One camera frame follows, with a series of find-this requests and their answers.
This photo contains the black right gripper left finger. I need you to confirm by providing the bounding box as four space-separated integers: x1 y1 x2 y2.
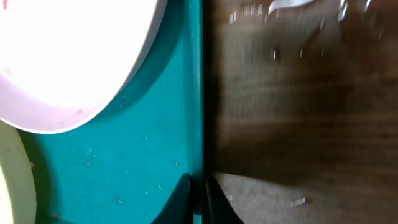
151 173 193 224

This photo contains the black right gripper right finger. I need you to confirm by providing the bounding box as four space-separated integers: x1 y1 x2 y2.
203 176 244 224

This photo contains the teal plastic tray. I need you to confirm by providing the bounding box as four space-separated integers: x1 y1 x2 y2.
20 1 203 223

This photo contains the yellow plate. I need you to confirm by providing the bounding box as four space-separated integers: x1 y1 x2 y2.
1 122 37 224

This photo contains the white plate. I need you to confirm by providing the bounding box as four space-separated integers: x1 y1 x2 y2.
1 0 167 134

